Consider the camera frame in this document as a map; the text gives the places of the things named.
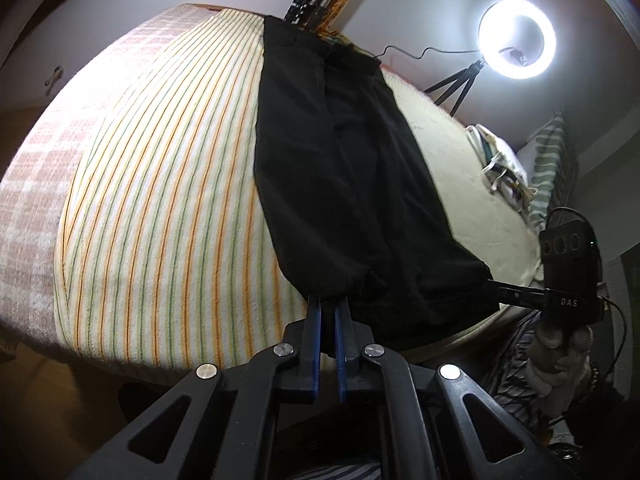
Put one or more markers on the person's striped clothing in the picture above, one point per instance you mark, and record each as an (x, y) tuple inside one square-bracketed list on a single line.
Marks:
[(515, 370)]

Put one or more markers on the pink checked blanket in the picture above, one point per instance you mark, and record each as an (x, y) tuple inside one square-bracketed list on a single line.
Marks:
[(50, 160)]

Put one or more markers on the black pants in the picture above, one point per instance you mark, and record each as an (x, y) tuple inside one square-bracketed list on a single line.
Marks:
[(340, 160)]

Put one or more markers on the cream blanket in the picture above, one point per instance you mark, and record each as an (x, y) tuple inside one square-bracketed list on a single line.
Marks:
[(465, 185)]

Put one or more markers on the folded metal tripod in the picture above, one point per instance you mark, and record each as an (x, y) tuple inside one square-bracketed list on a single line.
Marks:
[(305, 7)]

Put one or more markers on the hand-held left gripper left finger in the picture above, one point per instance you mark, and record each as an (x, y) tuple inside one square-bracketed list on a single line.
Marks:
[(314, 345)]

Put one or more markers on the green patterned pillow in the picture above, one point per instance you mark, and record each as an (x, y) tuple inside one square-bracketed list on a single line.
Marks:
[(547, 155)]

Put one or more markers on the yellow striped bed sheet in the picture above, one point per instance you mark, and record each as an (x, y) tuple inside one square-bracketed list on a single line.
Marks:
[(175, 185)]

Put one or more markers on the person's right hand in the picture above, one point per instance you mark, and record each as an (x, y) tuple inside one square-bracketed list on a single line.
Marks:
[(555, 355)]

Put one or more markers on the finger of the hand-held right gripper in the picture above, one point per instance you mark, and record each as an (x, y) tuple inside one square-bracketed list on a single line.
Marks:
[(515, 292)]

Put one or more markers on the white tote bag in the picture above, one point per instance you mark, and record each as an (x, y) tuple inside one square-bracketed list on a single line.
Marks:
[(500, 160)]

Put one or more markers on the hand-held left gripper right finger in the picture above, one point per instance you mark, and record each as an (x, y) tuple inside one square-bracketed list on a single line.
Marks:
[(342, 355)]

